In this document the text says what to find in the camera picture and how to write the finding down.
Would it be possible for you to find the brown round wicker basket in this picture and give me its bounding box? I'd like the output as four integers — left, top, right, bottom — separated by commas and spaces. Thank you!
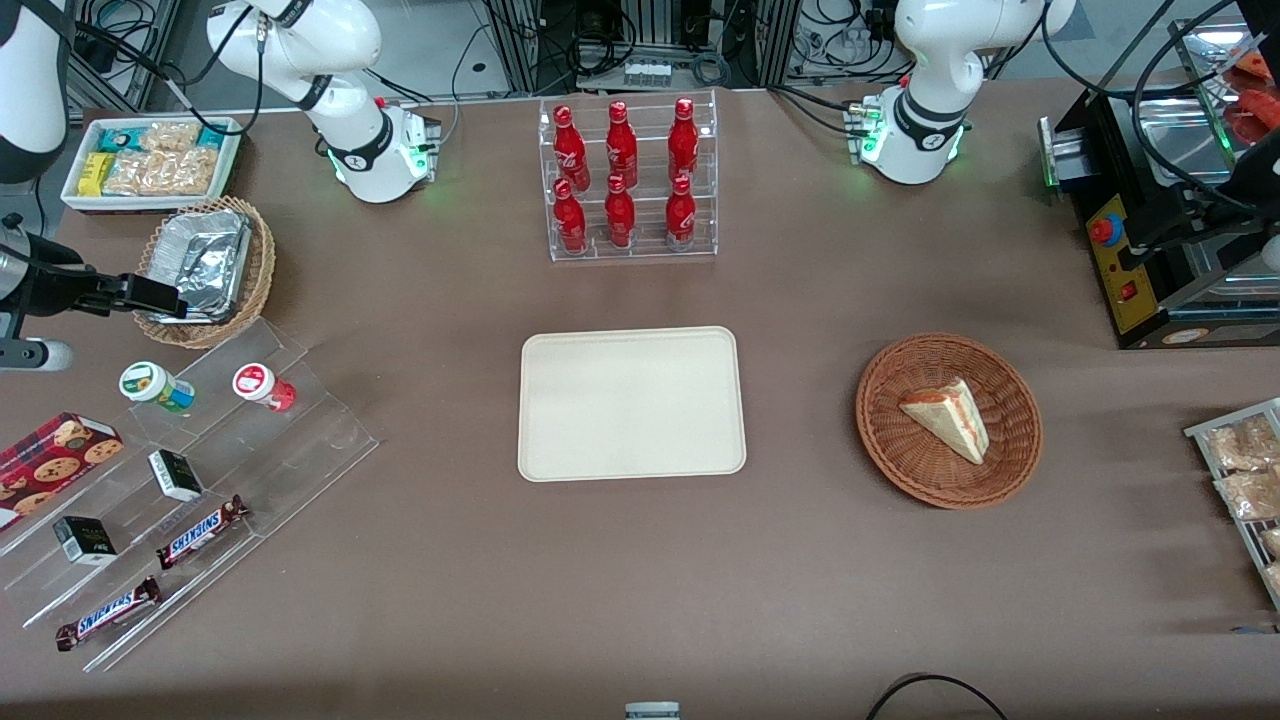
855, 332, 1045, 511

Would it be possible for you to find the clear snack pack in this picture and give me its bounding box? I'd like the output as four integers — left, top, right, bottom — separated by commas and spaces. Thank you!
1204, 414, 1280, 472
1214, 467, 1280, 522

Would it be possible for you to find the red lid yogurt cup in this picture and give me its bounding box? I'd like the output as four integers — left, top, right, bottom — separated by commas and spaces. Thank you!
232, 362, 299, 414

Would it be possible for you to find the yellow snack packet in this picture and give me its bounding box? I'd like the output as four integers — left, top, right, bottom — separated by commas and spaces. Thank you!
77, 151, 117, 198

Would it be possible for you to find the black table cable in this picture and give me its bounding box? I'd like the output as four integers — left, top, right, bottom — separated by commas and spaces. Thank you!
864, 673, 1012, 720

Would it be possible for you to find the white plastic snack bin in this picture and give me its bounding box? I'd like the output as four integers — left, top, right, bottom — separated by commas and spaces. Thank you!
60, 116, 245, 215

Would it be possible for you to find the light oval wicker basket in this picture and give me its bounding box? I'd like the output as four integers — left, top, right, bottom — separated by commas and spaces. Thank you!
132, 195, 278, 351

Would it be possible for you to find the red plaid cookie box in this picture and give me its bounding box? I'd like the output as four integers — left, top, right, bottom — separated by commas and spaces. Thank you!
0, 411, 126, 532

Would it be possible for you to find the red cola bottle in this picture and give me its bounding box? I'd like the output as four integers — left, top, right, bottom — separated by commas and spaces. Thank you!
603, 174, 638, 250
667, 97, 701, 184
552, 178, 589, 256
664, 175, 698, 252
552, 104, 592, 194
605, 100, 640, 190

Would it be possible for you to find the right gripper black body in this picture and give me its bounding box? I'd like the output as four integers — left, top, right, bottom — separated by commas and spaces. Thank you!
0, 234, 103, 324

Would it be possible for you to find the grey wire tray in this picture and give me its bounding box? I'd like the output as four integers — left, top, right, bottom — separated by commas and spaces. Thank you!
1184, 397, 1280, 612

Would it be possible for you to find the small black box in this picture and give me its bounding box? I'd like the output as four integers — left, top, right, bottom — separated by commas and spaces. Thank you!
51, 515, 119, 568
147, 449, 206, 504

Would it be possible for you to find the clear rice cracker pack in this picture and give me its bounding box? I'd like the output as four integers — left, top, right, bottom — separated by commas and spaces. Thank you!
104, 121, 223, 197

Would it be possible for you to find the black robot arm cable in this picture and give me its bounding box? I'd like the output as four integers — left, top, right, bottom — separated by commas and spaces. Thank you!
74, 18, 267, 137

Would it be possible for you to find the black sealing machine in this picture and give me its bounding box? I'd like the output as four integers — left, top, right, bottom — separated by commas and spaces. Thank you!
1037, 88, 1280, 352

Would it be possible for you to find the clear acrylic bottle rack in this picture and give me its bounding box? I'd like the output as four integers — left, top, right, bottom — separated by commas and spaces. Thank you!
537, 89, 720, 264

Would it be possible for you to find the aluminium frame rack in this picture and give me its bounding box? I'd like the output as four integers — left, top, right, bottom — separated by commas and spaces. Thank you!
478, 0, 806, 93

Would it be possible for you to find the Snickers chocolate bar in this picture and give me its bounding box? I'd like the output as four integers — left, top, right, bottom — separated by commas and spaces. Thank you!
155, 494, 250, 572
54, 575, 164, 653

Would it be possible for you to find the aluminium foil container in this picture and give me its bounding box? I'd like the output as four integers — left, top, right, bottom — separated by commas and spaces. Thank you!
139, 209, 254, 324

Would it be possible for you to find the clear acrylic stepped shelf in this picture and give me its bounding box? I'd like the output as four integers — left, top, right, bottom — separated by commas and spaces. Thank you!
0, 317, 382, 674

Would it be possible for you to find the triangular sandwich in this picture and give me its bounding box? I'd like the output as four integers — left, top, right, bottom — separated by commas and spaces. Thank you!
897, 376, 992, 467

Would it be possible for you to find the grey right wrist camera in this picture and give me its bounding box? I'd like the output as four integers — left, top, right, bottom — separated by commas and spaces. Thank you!
0, 337, 74, 372

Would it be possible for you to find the cream plastic tray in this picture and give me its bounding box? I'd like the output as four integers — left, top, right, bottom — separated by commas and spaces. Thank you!
517, 326, 749, 484

